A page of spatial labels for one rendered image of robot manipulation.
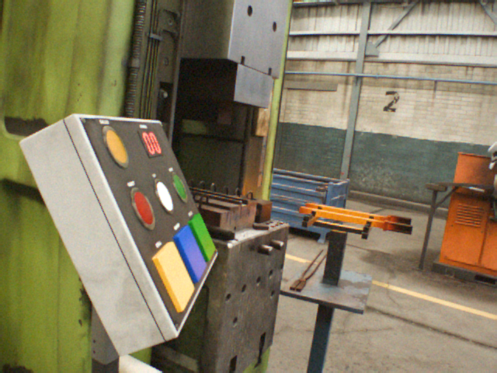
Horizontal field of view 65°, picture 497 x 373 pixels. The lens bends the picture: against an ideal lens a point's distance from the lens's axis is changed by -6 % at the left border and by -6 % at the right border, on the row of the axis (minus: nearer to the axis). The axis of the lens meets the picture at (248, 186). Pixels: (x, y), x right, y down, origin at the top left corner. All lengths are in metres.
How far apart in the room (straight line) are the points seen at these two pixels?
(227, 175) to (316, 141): 8.03
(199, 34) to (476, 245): 3.88
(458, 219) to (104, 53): 4.03
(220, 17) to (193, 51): 0.11
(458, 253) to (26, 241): 4.05
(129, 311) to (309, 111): 9.21
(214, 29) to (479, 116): 7.76
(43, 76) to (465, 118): 8.01
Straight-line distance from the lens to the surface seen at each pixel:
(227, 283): 1.08
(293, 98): 9.85
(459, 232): 4.55
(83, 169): 0.48
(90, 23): 0.97
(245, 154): 1.44
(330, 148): 9.30
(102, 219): 0.48
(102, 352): 0.74
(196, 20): 1.11
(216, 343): 1.15
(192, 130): 1.57
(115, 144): 0.53
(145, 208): 0.54
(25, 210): 1.24
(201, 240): 0.70
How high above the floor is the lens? 1.20
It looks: 8 degrees down
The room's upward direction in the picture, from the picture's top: 7 degrees clockwise
